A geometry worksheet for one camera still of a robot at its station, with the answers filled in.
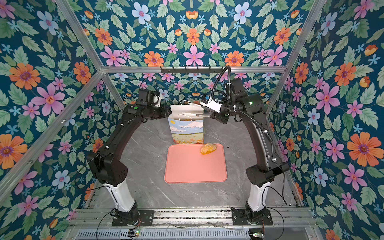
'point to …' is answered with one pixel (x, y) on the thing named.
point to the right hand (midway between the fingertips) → (215, 108)
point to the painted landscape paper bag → (186, 129)
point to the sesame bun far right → (208, 148)
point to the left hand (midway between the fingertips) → (171, 107)
